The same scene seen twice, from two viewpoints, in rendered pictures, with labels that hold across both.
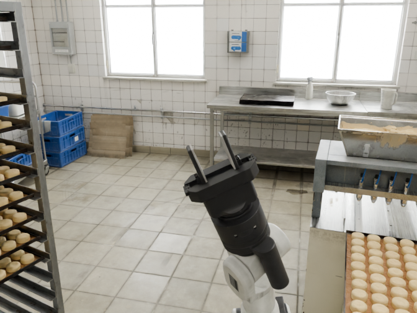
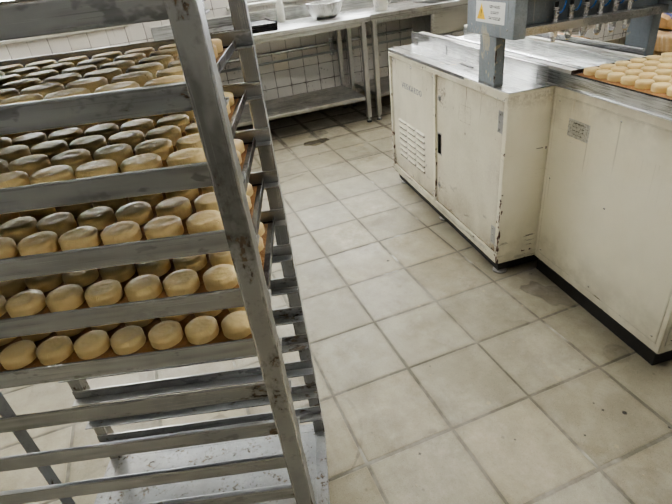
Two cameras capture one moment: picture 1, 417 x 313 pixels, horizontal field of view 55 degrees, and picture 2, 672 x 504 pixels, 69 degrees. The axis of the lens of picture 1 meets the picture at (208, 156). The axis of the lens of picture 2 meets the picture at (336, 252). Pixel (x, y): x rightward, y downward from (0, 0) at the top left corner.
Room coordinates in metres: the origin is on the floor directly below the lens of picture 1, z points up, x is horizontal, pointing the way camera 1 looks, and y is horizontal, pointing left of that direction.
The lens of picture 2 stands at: (0.49, 1.03, 1.34)
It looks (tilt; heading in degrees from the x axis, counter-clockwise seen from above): 31 degrees down; 330
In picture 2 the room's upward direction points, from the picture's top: 7 degrees counter-clockwise
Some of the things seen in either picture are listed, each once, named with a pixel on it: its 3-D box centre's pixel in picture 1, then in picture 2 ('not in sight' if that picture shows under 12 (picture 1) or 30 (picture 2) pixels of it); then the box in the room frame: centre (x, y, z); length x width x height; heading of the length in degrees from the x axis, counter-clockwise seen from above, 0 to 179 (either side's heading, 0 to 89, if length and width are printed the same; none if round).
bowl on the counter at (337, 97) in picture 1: (340, 98); (325, 9); (4.45, -1.48, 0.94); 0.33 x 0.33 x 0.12
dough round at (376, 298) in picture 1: (379, 300); not in sight; (1.06, -0.55, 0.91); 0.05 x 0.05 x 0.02
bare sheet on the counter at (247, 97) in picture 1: (267, 97); (235, 25); (4.58, -0.69, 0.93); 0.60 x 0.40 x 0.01; 78
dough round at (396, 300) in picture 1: (399, 303); not in sight; (1.04, -0.61, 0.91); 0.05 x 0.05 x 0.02
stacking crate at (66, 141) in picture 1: (59, 138); not in sight; (5.07, 1.97, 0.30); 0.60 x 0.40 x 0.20; 167
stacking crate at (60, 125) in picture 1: (58, 123); not in sight; (5.07, 1.97, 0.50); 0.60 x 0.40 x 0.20; 169
